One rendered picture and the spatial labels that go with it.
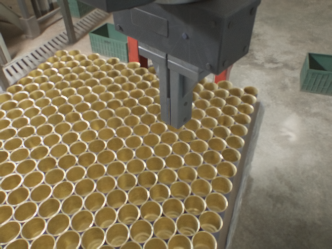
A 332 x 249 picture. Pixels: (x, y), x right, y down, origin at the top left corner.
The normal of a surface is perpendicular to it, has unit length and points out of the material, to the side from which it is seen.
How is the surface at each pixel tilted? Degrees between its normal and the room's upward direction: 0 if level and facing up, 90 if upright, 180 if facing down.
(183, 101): 90
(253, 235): 0
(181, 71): 92
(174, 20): 92
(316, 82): 90
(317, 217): 0
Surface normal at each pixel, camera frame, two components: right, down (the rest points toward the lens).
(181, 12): -0.68, 0.51
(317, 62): -0.32, 0.63
